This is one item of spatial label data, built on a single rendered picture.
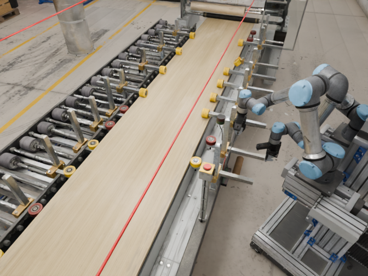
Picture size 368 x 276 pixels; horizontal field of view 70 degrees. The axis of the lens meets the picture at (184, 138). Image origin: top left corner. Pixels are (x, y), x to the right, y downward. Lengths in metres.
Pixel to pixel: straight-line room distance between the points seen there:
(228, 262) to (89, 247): 1.29
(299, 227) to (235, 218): 0.57
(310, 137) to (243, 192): 1.52
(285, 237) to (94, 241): 1.54
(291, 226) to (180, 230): 1.05
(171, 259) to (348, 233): 1.02
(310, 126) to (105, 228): 1.23
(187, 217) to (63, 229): 0.79
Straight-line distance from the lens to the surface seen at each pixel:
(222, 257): 2.51
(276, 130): 1.83
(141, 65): 2.88
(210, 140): 2.03
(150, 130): 2.13
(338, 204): 1.83
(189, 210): 1.97
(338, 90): 1.72
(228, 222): 2.67
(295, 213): 2.63
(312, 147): 1.52
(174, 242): 1.86
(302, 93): 1.40
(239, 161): 3.05
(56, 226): 1.75
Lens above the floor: 2.30
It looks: 43 degrees down
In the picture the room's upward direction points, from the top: straight up
